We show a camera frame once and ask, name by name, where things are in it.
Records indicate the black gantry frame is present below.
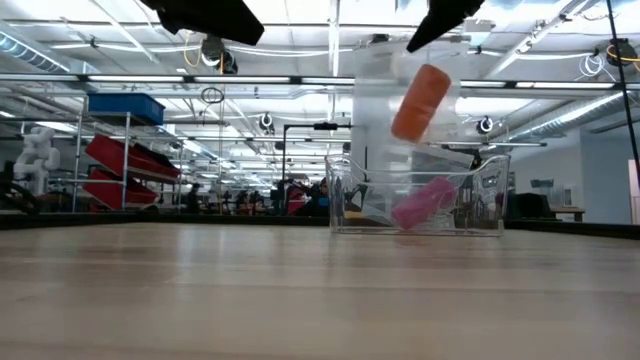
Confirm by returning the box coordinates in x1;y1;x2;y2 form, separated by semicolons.
281;121;354;201

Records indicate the black wire loop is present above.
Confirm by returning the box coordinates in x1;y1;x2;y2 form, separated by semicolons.
200;86;226;106

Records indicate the small red container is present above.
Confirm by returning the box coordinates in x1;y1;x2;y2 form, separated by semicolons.
285;183;308;215

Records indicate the orange elastic bandage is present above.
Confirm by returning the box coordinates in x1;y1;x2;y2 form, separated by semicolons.
390;63;453;144

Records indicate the clear plastic bin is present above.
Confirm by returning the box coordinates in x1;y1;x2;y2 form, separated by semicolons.
324;153;512;238

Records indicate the black office chair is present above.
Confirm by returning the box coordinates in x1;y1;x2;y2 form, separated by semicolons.
508;191;557;222

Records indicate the metal shelf rack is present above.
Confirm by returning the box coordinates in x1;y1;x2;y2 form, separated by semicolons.
71;94;185;214

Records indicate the red storage bin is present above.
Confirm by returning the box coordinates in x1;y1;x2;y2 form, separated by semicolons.
81;168;159;211
84;133;183;181

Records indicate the pink elastic bandage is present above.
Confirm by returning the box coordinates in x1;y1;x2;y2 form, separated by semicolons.
390;176;458;232

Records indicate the wooden desk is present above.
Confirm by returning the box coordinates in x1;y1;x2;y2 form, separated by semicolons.
549;206;587;223

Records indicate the white building column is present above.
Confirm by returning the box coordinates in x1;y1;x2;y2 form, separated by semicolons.
349;96;393;197

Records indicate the person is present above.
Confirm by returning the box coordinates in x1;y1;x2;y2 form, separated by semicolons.
307;177;331;217
186;182;203;215

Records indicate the blue storage bin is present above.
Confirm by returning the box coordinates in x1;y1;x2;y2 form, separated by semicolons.
87;92;166;127

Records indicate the thin black slanted pole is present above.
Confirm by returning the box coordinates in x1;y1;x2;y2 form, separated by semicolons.
605;0;640;189

